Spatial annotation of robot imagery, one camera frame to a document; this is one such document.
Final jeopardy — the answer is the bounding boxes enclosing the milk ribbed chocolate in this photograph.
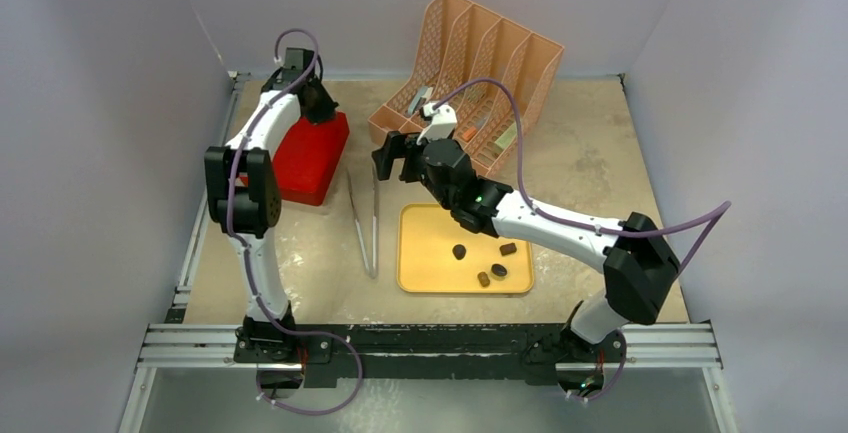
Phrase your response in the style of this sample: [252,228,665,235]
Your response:
[477,272,491,288]

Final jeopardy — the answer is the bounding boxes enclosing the metal tongs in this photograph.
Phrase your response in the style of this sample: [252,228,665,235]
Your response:
[345,169,380,279]

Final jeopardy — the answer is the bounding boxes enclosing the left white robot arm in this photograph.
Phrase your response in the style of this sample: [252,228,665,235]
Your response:
[204,47,337,362]

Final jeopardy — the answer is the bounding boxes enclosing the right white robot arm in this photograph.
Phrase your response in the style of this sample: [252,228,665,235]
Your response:
[371,131,682,360]

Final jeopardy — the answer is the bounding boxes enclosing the dark oval chocolate right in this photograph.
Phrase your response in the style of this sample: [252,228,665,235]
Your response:
[490,263,508,279]

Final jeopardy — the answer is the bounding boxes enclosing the brown bar chocolate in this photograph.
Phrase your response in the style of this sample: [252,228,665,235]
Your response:
[499,242,518,256]

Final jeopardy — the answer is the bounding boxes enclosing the dark heart chocolate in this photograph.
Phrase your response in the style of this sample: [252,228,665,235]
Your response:
[451,244,467,260]

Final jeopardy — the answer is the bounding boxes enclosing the red box lid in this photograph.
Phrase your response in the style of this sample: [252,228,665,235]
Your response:
[272,111,350,206]

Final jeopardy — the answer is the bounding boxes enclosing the yellow tray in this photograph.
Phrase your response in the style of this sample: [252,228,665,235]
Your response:
[396,203,534,295]

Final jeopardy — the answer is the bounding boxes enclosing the black base frame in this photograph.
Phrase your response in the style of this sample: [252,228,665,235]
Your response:
[233,317,625,395]

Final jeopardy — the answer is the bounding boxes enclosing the orange file organizer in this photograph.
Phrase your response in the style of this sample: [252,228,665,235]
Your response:
[368,0,564,177]

